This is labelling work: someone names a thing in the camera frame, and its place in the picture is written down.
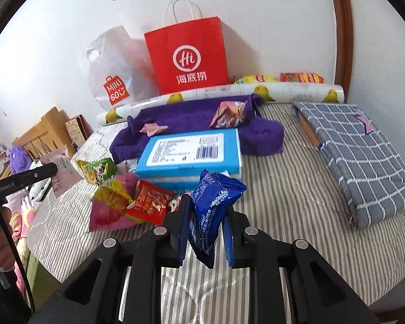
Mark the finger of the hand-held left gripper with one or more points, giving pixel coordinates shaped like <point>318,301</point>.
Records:
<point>44,172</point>

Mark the purple fabric basket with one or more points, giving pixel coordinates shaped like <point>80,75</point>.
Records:
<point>175,118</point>

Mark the orange snack packet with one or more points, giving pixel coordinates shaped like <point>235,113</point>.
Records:
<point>300,77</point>

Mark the red paper bag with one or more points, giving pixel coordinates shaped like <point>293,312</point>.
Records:
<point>185,40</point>

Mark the pink yellow snack packet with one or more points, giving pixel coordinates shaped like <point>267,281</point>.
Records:
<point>104,216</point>

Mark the brown patterned box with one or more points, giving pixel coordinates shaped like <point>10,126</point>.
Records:
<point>77,130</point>

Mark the wooden furniture frame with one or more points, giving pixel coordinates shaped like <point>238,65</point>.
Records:
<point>50,125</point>

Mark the small pink packet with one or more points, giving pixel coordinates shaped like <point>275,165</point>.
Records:
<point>153,128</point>

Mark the grey checked folded cloth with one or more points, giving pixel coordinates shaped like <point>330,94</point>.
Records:
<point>351,152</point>

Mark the green snack packet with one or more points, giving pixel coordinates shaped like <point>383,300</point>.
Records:
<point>96,170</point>

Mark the striped grey quilt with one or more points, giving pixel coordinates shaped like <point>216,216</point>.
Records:
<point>283,182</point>

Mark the pink cloth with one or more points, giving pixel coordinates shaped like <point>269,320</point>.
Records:
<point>20,216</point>

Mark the white plastic shopping bag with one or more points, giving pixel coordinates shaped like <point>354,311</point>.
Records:
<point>114,60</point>

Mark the purple plush toy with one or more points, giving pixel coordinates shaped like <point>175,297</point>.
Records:
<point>18,157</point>

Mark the blue and white tissue box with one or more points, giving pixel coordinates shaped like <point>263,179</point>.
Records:
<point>189,148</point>

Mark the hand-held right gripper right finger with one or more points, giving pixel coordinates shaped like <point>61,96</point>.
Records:
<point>228,239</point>

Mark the pale pink flat packet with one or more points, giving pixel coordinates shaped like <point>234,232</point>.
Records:
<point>64,175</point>

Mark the yellow red snack packet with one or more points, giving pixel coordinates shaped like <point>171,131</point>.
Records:
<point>253,79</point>

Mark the blue snack packet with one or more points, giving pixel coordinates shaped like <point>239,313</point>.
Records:
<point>211,202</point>

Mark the black white plush toy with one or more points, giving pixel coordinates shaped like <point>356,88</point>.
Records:
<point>40,189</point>

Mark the pink purple snack packet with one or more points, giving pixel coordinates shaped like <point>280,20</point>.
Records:
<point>229,114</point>

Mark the brown flat board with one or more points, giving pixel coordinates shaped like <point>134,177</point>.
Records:
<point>307,130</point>

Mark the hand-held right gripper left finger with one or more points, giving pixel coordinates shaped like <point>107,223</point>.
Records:
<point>184,229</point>

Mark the brown wooden door frame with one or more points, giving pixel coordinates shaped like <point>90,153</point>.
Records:
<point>344,33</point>

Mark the lemon print paper roll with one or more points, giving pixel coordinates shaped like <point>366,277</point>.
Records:
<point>222,91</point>

